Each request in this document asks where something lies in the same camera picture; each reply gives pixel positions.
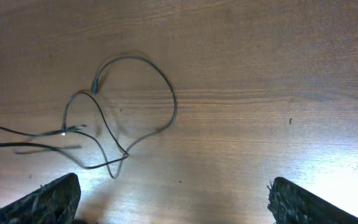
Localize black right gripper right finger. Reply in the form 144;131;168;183
267;177;358;224

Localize black usb cables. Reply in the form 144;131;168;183
0;55;178;184

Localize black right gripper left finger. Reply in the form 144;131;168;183
0;173;81;224

